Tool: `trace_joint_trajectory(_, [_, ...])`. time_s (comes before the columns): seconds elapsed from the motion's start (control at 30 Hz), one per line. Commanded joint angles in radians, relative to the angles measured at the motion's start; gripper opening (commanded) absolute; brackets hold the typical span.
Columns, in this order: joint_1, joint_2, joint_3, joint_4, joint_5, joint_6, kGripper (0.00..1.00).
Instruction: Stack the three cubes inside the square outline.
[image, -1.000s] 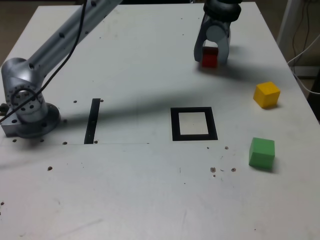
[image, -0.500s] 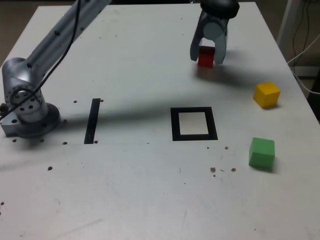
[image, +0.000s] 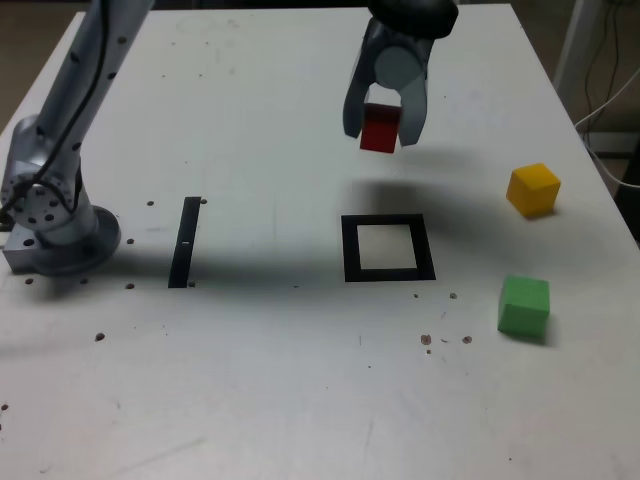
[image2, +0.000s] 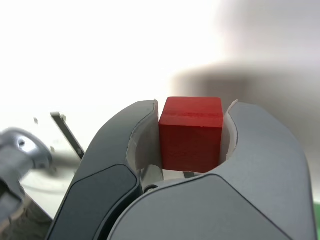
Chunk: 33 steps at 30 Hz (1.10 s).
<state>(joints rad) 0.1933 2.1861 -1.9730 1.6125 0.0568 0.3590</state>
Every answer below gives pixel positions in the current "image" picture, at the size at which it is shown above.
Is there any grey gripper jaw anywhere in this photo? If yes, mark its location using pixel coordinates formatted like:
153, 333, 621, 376
374, 42, 430, 149
341, 29, 377, 141

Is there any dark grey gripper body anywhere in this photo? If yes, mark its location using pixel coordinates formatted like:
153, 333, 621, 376
362, 19, 434, 57

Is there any red cube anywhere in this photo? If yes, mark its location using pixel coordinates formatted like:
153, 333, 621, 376
359, 103, 404, 154

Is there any yellow cube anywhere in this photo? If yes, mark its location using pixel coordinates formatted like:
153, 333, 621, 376
505, 162, 562, 219

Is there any green cube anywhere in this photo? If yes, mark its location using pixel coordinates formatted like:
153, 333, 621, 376
496, 274, 551, 339

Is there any black tape square outline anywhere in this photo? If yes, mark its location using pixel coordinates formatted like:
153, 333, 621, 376
340, 213, 437, 283

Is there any black tape strip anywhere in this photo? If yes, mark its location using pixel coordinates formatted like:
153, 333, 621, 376
167, 196, 201, 290

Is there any white background post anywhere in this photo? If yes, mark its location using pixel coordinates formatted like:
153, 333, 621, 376
552, 0, 590, 96

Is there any black hanging background cable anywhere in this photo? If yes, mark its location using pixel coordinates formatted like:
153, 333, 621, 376
584, 0, 624, 119

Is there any white background cable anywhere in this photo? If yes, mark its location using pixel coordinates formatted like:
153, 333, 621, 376
574, 64, 640, 190

